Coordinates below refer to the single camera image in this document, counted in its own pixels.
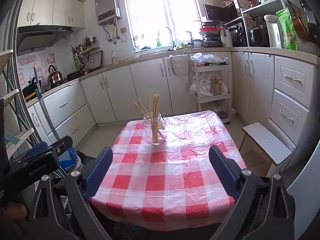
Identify red printed plastic bag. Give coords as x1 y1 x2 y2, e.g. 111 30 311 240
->
211 76 228 95

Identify grey tray with dark rim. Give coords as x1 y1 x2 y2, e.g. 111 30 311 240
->
87 50 103 71

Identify white base cabinets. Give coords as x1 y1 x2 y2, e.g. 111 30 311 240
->
26 47 320 170

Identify metal sliding door frame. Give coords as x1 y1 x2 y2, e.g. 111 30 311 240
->
6 0 33 130

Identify red pot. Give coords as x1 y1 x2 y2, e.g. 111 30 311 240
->
292 16 309 40

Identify black microwave oven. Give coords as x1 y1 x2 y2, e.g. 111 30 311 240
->
202 4 244 23

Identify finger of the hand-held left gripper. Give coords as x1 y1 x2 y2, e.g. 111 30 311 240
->
26 141 49 158

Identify green packet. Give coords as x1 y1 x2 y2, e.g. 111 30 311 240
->
276 7 298 51

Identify bunch of wooden chopsticks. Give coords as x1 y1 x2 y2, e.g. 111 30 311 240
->
134 94 167 143

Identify blue and white shelf rack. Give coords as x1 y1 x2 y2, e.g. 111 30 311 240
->
0 49 35 159

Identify mop with metal handle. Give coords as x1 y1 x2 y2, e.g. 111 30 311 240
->
32 65 60 140

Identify black cooker pot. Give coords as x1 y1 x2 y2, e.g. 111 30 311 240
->
249 27 269 47

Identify wall shelf with bottles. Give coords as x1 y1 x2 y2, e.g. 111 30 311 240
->
70 36 101 55

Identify clear plastic bag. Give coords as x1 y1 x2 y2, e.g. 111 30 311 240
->
190 52 229 67

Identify black wok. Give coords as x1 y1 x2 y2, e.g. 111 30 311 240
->
22 77 42 98

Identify black countertop appliance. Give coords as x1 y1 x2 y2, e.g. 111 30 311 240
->
230 22 248 47

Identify black frying pan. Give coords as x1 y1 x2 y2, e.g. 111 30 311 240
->
66 70 83 81

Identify blue and white plastic bag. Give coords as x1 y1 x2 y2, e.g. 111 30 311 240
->
59 146 84 178

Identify water heater hoses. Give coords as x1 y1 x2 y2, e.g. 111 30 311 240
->
104 22 127 45

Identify clear glass jar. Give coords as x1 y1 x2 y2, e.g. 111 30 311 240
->
143 112 167 145

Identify hanging kitchen utensils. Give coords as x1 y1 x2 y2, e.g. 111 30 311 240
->
71 45 92 72

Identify stack of pans and bowls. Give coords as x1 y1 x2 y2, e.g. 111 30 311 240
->
199 21 223 48

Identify kitchen window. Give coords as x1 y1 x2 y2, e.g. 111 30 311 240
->
122 0 208 53

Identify white countertop storage shelf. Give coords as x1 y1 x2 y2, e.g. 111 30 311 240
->
222 0 298 48

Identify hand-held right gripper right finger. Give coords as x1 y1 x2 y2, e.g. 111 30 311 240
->
209 145 295 240

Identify person's left hand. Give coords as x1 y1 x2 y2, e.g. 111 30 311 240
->
0 202 27 230

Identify steel kettle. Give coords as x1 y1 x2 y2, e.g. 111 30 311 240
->
47 64 64 85

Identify white wooden stool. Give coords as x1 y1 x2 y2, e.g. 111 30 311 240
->
239 122 293 167

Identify white trolley cart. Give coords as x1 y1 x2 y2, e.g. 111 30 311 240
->
190 55 234 124

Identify white hanging trash bin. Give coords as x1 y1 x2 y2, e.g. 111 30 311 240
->
169 52 189 77

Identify pink printed wall poster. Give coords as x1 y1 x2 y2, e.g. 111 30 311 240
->
17 53 56 88

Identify grey water heater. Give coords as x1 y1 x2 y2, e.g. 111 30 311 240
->
94 0 122 26

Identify metal faucet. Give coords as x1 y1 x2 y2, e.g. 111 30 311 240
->
165 27 177 51

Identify red checked plastic tablecloth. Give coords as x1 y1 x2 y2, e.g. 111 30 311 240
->
89 112 247 232

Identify white wall cabinets beside hood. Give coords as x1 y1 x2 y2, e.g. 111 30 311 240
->
17 0 85 28

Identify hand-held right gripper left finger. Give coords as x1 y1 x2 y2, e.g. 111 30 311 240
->
29 146 114 240

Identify grey range hood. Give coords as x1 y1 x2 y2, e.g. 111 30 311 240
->
16 25 74 55

